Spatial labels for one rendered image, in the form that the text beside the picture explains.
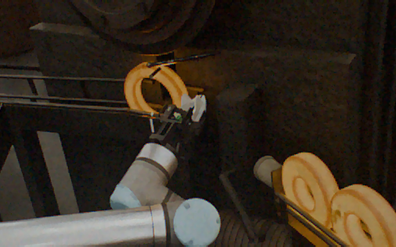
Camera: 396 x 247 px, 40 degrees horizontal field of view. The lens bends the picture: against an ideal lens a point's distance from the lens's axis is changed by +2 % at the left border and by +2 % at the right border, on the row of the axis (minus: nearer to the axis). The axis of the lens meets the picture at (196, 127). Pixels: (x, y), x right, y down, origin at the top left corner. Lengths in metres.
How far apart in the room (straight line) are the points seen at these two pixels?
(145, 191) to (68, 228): 0.21
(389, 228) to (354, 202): 0.07
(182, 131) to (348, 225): 0.44
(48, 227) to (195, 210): 0.26
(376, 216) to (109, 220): 0.46
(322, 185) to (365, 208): 0.12
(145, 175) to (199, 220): 0.20
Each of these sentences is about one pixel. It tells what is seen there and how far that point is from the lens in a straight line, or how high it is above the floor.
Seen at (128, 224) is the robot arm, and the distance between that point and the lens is 0.99.
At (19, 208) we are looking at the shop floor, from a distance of 2.44.
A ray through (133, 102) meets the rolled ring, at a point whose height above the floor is 0.73.
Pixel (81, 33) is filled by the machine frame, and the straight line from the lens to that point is 1.58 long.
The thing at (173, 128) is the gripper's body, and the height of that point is 0.76.
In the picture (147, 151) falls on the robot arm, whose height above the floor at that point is 0.74.
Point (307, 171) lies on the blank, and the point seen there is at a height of 0.77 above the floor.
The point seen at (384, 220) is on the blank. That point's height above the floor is 0.78.
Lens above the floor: 1.35
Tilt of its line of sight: 29 degrees down
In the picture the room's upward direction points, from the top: 7 degrees counter-clockwise
